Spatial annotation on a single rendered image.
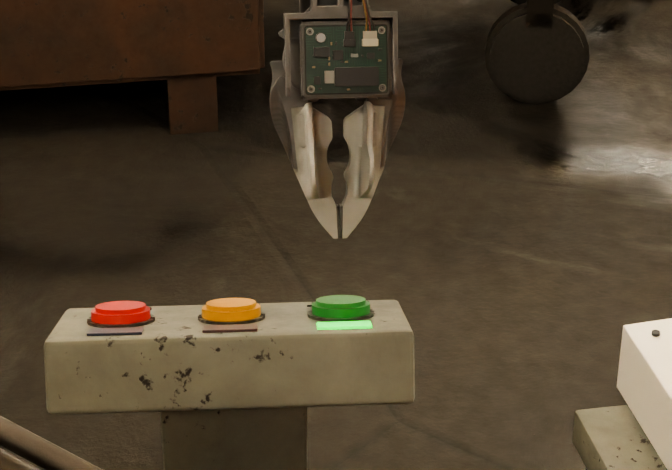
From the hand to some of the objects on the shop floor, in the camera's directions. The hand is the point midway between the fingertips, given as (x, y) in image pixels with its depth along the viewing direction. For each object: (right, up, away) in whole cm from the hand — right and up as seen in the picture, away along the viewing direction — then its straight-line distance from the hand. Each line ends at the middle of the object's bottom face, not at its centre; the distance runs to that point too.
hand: (339, 217), depth 99 cm
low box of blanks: (-65, +29, +199) cm, 211 cm away
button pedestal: (-7, -60, +28) cm, 67 cm away
